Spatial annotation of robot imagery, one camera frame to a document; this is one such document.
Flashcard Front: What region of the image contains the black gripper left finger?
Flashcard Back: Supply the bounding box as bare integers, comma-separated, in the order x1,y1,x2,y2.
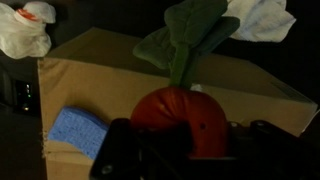
89,118,140,180

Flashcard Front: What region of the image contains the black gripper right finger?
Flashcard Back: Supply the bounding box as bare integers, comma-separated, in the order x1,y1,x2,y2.
229,120,320,180

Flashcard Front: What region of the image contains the blue sponge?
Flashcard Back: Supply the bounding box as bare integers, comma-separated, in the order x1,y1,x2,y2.
48,106,109,160

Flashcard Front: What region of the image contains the red radish plush toy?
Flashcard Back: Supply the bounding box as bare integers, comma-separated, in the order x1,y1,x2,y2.
131,0,240,158

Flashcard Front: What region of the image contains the large cardboard box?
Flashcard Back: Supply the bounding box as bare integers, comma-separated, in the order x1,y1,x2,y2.
37,27,319,180

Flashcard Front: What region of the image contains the white cloth towel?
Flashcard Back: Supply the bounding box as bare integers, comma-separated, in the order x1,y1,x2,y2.
225,0,297,43

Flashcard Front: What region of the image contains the small white crumpled cloth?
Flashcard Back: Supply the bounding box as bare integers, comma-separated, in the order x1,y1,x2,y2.
0,1,56,59

